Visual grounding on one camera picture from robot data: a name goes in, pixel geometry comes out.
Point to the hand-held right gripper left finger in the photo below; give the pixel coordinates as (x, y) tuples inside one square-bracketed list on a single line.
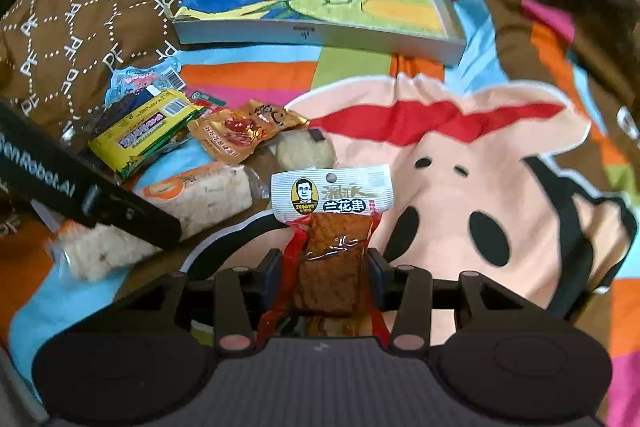
[(274, 277)]

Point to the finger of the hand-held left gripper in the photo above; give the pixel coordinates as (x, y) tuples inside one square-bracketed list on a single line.
[(135, 217)]

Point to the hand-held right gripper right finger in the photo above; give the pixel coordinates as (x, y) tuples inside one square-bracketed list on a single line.
[(375, 279)]

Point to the white and brown tofu packet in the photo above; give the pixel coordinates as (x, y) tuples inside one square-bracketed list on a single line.
[(330, 267)]

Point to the rice cracker packet orange label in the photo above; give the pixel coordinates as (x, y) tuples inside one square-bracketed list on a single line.
[(210, 197)]

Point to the yellow and green snack packet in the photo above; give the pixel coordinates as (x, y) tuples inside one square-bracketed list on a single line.
[(145, 132)]

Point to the orange and brown snack packet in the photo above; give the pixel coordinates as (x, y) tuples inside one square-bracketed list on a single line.
[(235, 129)]

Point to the clear rice cracker packet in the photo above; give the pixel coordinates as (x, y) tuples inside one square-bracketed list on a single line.
[(95, 252)]

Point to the dark snack in clear packet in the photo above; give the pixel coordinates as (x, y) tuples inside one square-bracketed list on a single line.
[(120, 113)]

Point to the pink and blue snack packet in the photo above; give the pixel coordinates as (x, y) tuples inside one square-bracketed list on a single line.
[(135, 81)]

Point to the round pale cake packet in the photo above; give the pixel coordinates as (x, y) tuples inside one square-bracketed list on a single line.
[(305, 152)]

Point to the small red and green packet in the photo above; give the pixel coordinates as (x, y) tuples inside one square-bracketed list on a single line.
[(207, 99)]

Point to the colourful printed blanket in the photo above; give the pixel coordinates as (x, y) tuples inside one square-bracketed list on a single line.
[(475, 157)]

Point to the brown patterned pillow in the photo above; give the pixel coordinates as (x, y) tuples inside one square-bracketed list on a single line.
[(75, 7)]

